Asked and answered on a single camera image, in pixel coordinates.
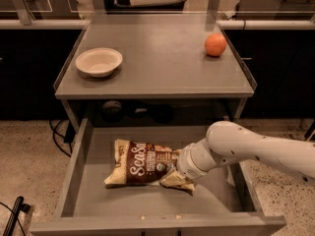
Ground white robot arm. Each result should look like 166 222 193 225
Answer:
159 121 315 191

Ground grey open top drawer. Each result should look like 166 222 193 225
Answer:
31 119 285 236

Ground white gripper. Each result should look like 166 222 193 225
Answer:
159 139 217 192

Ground brown sea salt chip bag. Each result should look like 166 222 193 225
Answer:
104 139 181 188

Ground grey cabinet counter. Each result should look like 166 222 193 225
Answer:
55 13 256 128

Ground dark ball under counter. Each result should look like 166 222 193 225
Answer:
101 100 122 120

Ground black floor cables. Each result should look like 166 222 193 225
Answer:
48 119 76 158

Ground black chair back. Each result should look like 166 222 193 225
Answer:
114 0 188 14

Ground orange fruit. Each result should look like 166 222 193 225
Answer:
205 33 226 57

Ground black bar object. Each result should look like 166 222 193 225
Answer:
0 196 31 236

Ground white paper bowl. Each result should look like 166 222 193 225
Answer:
75 47 123 78

